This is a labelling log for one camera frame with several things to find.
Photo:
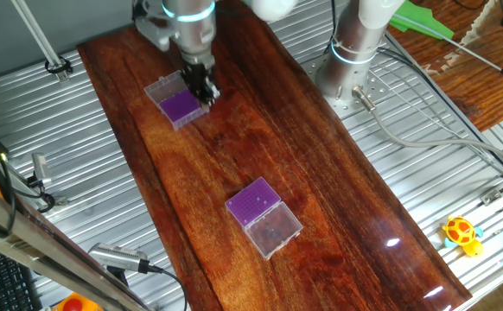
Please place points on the steel frame beam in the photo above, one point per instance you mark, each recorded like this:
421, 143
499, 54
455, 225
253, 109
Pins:
40, 246

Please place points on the tall purple pipette tip box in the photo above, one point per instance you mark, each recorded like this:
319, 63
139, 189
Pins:
178, 108

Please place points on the green plastic sheet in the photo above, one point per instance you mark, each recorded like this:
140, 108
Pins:
422, 19

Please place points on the black keyboard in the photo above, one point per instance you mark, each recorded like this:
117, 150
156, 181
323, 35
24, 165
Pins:
1, 281

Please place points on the flat purple pipette tip holder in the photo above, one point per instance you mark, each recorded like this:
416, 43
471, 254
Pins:
251, 203

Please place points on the thin white rod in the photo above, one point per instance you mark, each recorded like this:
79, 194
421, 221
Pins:
485, 63

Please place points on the yellow orange turtle toy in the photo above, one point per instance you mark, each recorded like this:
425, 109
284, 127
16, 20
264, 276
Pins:
461, 233

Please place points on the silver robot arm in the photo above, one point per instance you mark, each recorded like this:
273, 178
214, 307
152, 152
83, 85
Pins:
351, 52

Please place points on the silver ribbed camera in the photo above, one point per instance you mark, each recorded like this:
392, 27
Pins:
115, 255

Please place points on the silver bracket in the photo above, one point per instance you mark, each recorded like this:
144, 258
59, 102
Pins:
63, 77

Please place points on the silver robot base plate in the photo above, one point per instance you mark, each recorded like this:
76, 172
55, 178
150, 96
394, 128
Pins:
377, 93

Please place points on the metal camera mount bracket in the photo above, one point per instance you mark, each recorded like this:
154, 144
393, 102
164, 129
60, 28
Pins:
60, 201

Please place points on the brown wooden side table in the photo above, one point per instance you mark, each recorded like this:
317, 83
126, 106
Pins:
493, 99

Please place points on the orange box with red button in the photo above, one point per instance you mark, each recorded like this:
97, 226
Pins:
74, 303

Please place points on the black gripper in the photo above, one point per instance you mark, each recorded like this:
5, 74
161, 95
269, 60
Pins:
197, 75

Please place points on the silver aluminium pole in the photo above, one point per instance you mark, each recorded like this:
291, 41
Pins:
37, 36

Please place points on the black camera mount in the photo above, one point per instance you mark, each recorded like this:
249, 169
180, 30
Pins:
117, 276

